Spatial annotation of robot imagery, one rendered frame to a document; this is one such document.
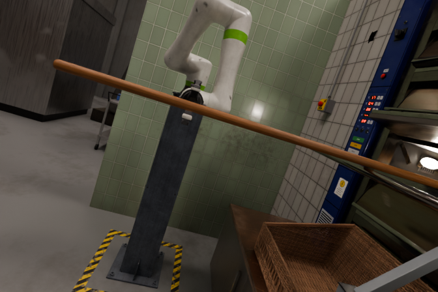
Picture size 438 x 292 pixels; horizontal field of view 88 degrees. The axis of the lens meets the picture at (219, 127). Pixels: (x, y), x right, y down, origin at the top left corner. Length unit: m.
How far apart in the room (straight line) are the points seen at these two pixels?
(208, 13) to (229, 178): 1.47
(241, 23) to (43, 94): 3.87
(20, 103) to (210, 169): 3.51
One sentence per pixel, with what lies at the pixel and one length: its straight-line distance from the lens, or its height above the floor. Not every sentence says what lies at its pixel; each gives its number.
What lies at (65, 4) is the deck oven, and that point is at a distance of 4.57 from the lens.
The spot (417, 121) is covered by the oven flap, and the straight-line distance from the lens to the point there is 1.19.
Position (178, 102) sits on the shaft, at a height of 1.19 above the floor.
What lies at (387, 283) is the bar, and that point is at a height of 0.99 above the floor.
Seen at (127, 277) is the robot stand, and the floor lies 0.01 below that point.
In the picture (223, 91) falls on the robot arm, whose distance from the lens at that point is 1.03.
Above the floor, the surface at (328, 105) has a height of 1.46.
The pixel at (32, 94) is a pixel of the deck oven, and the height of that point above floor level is 0.41.
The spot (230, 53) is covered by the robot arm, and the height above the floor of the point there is 1.45.
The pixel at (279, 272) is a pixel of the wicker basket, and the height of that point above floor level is 0.69.
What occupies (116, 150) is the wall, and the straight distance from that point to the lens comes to 2.15.
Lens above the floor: 1.23
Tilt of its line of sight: 6 degrees down
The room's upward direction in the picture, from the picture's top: 19 degrees clockwise
